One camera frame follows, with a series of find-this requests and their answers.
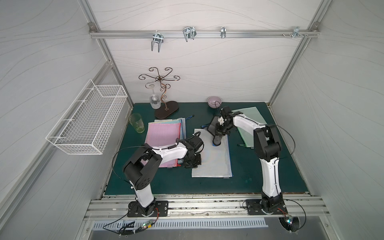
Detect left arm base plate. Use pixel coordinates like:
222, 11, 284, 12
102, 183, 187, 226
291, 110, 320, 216
127, 200, 169, 218

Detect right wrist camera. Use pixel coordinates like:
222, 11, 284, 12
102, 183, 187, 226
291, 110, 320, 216
218, 117, 225, 126

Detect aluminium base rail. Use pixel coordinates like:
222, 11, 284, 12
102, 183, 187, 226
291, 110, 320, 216
84, 193, 331, 220

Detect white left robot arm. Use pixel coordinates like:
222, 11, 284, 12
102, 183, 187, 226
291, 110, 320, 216
123, 131, 204, 208

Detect green mesh document bag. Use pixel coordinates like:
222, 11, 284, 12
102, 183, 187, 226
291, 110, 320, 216
232, 106, 268, 148

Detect green plastic cup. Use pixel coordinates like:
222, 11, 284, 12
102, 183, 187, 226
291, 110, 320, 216
129, 113, 145, 134

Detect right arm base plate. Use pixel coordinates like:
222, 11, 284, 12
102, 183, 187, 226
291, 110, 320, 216
243, 199, 288, 216

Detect lilac ceramic bowl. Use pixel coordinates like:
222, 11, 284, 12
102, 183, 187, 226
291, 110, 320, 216
207, 96, 222, 109

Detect aluminium top cross rail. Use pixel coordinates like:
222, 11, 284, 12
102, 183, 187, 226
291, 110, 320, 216
90, 29, 321, 39

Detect dark oval stand base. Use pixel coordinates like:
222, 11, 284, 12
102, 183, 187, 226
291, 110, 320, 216
138, 66, 181, 120

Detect white wire basket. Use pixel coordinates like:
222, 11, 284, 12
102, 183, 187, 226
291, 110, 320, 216
46, 80, 128, 155

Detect white vent strip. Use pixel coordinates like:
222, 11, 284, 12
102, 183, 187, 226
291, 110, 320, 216
92, 217, 268, 232

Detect blue zipper document bag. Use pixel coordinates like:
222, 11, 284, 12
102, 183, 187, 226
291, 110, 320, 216
192, 129, 233, 178

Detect hanging wine glass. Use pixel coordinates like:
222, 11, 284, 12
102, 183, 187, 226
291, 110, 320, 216
146, 83, 161, 110

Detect grey blue microfibre cloth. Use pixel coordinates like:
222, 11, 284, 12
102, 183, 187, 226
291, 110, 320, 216
207, 116, 230, 146

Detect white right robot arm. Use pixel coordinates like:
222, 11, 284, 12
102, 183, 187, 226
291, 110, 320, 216
208, 107, 284, 213

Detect pink mesh document bag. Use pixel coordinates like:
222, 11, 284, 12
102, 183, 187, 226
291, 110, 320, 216
144, 119, 182, 168

